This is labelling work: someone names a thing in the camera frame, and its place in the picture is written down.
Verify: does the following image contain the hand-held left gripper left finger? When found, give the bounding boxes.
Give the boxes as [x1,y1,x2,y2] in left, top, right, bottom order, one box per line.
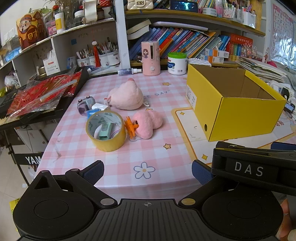
[27,160,118,210]

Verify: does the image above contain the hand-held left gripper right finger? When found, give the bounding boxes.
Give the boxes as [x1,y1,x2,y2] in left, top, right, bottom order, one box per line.
[178,159,241,208]

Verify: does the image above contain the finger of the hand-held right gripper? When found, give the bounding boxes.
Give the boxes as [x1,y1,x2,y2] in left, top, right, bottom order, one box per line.
[216,141,296,154]

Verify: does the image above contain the yellow tape roll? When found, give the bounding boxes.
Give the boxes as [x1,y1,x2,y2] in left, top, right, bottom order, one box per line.
[85,111,127,152]

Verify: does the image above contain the yellow cardboard box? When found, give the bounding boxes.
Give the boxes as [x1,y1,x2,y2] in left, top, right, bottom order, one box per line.
[186,64,287,142]

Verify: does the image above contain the orange hair claw clip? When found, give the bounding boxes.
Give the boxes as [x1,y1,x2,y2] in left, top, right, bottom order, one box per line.
[124,117,139,139]

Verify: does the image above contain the small pink plush toy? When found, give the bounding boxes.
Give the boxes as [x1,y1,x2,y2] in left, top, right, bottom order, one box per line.
[133,110,164,139]

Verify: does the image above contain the large pink plush toy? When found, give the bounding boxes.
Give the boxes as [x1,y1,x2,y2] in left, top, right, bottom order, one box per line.
[108,77,145,110]

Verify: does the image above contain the person's right hand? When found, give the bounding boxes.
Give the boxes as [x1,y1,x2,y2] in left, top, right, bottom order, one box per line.
[280,199,291,233]

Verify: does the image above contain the yellow bordered desk mat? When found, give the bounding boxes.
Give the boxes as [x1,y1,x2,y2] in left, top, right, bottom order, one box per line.
[171,108,296,168]

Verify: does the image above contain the pink checkered tablecloth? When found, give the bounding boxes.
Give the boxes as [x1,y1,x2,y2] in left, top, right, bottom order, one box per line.
[35,71,296,200]

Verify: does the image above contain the blue folded plastic bag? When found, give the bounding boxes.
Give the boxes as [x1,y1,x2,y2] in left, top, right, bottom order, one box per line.
[86,109,102,118]

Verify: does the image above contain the black keyboard stand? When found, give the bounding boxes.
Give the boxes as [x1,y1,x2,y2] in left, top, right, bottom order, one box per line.
[0,130,45,187]

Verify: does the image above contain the white charger plug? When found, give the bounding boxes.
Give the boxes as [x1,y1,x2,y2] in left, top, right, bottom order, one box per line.
[92,103,111,112]

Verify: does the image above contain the black electronic keyboard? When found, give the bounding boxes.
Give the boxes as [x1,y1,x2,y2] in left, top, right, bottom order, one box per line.
[0,67,90,131]

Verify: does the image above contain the stack of papers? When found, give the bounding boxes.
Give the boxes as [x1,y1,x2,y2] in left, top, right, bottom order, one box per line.
[235,57,288,83]

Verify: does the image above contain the yellow plastic bag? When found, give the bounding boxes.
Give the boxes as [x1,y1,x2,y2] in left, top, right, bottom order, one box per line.
[9,198,22,232]

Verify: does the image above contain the pile of red foil packets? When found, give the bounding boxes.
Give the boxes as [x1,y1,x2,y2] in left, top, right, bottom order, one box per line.
[7,71,82,117]

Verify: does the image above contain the small spray bottle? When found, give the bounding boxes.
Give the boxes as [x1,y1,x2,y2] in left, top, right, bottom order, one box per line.
[118,68,143,76]

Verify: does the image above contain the red boxed book set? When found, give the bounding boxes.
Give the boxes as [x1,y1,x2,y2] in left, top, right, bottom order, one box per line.
[228,34,254,61]

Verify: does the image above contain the white jar green lid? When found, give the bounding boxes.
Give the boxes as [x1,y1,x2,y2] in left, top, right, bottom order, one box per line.
[167,52,187,76]

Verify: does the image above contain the white straws box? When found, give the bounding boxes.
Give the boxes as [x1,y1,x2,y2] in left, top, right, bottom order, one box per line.
[43,58,61,76]

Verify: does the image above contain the orange white medicine boxes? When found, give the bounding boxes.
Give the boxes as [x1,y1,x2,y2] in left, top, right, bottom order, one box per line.
[200,48,229,64]

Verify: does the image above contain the red tassel ornament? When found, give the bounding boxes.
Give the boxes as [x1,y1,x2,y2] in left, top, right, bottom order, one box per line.
[92,40,102,68]

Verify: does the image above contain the pink humidifier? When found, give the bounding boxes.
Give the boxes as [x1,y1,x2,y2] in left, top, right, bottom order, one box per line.
[142,41,160,76]

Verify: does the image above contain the white desk organizer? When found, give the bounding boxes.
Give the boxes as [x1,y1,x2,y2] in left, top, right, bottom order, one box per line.
[242,10,257,29]

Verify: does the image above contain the row of colourful books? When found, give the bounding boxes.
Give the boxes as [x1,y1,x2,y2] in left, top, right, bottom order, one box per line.
[128,27,232,61]

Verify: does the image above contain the white shelf unit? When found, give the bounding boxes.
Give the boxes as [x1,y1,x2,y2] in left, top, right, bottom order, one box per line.
[0,0,130,78]

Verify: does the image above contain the stack of thick books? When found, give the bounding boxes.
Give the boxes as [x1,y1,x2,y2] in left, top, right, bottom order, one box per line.
[126,19,152,40]

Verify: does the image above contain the white bottle yellow label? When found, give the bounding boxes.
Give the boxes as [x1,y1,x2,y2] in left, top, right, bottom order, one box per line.
[54,12,66,33]

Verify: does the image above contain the orange figure print box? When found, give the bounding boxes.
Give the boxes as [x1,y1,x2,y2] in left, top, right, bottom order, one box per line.
[16,13,47,49]

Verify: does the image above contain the black digital clock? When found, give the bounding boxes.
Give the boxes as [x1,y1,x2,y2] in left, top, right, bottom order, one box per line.
[170,0,199,13]

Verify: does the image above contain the cream quilted handbag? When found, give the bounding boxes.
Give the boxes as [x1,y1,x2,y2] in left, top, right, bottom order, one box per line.
[127,0,154,11]

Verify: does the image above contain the grey purple toy camera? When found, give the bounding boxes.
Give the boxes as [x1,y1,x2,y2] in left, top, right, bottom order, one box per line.
[77,95,94,115]

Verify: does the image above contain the alphabet wall poster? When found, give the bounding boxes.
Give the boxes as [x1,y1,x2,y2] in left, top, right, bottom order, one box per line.
[271,3,296,63]

